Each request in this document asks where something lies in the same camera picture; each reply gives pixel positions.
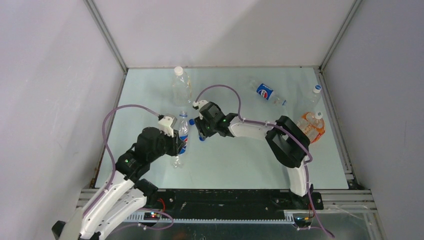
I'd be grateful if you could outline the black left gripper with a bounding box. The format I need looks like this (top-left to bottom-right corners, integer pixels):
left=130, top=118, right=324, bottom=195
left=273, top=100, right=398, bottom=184
left=148, top=127, right=186, bottom=162

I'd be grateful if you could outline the cream label clear bottle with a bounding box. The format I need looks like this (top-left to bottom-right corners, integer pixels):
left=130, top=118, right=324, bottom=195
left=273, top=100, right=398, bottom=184
left=172, top=69, right=192, bottom=107

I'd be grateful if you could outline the white bottle cap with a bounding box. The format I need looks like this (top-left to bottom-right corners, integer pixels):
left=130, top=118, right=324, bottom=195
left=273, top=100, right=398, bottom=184
left=174, top=66, right=184, bottom=76
left=312, top=84, right=322, bottom=94
left=314, top=111, right=323, bottom=120

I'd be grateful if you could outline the clear unlabelled plastic bottle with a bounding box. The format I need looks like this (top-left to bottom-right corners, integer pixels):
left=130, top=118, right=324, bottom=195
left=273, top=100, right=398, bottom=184
left=300, top=87, right=321, bottom=113

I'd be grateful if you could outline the orange label plastic bottle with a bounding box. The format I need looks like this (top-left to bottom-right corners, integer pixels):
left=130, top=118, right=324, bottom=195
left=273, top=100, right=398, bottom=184
left=296, top=112, right=326, bottom=144

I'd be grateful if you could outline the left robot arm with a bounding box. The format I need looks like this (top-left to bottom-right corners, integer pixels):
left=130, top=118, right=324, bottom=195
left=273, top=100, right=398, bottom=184
left=51, top=127, right=186, bottom=240

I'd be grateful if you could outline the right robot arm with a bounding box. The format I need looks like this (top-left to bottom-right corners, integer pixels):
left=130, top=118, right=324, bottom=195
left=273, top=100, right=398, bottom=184
left=193, top=100, right=312, bottom=209

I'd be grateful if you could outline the Pepsi bottle blue label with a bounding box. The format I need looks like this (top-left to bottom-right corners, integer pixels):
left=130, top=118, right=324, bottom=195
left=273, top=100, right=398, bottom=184
left=248, top=78, right=287, bottom=106

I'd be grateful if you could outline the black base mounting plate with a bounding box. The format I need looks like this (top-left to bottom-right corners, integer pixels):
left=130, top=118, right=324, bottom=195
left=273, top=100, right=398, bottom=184
left=146, top=189, right=324, bottom=221

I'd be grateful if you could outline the left controller board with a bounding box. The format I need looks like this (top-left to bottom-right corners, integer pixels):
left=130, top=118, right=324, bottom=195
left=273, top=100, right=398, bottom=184
left=143, top=211, right=162, bottom=221

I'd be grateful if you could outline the controller board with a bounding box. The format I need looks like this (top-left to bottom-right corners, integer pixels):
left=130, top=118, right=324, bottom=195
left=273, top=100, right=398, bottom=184
left=143, top=211, right=162, bottom=221
left=293, top=217, right=313, bottom=231

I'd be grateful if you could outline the right controller board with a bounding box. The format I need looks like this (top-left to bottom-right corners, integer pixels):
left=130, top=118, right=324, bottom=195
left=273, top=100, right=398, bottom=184
left=293, top=217, right=313, bottom=231

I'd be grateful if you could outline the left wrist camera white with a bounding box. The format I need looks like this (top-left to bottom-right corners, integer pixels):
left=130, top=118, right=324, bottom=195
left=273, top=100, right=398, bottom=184
left=158, top=114, right=177, bottom=138

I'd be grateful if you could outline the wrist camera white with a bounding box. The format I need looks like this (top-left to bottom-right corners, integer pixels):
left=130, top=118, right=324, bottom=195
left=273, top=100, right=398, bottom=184
left=192, top=100, right=209, bottom=111
left=158, top=114, right=177, bottom=138

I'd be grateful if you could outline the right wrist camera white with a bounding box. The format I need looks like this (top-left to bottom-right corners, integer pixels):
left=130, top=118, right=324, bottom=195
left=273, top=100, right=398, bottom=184
left=192, top=100, right=209, bottom=111

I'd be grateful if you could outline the white slotted cable duct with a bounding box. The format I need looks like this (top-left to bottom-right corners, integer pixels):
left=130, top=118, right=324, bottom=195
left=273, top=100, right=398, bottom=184
left=125, top=211, right=296, bottom=225

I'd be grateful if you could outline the grey aluminium frame rail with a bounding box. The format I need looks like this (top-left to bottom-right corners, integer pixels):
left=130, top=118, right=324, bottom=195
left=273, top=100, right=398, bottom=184
left=313, top=66, right=387, bottom=240

